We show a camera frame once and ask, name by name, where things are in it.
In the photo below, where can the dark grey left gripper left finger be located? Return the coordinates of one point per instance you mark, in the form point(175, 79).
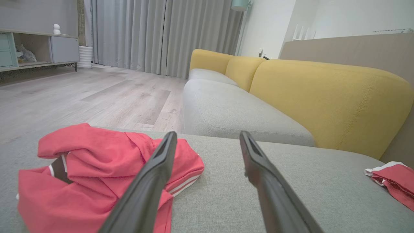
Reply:
point(145, 191)

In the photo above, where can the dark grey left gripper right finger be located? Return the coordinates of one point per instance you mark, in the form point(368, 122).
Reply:
point(271, 194)

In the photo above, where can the red jersey with striped trim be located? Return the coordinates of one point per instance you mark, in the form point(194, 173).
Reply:
point(90, 181)

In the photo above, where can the red shorts with printed lettering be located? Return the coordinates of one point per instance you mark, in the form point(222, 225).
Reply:
point(394, 184)

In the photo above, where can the large grey sofa chaise cushion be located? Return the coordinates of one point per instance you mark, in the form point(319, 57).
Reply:
point(226, 194)

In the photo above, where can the grey sofa seat cushion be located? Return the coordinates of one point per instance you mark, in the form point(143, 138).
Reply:
point(208, 76)
point(236, 113)

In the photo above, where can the yellow sofa backrest cushion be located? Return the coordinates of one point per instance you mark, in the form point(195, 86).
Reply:
point(330, 103)
point(208, 60)
point(242, 72)

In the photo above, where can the white ribbed cylinder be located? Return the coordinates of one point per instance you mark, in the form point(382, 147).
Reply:
point(85, 57)

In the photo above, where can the grey pleated curtain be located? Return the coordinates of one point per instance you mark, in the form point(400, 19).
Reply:
point(161, 35)

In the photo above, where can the white router with antennas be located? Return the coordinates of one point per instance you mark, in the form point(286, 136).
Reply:
point(302, 34)

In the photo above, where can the low cabinet with grey doors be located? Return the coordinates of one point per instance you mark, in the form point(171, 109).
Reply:
point(63, 48)

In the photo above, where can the soft toy in cabinet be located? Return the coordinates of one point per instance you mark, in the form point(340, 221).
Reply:
point(25, 54)

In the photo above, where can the small white figure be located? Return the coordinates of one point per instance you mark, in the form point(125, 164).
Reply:
point(57, 29)

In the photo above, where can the floor lamp with teal shade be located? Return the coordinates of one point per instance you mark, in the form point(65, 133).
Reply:
point(239, 5)

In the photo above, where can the flat white device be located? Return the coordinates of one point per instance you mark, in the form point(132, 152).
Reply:
point(393, 30)

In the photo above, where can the white wall plug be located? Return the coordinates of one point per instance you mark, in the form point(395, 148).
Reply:
point(260, 52)

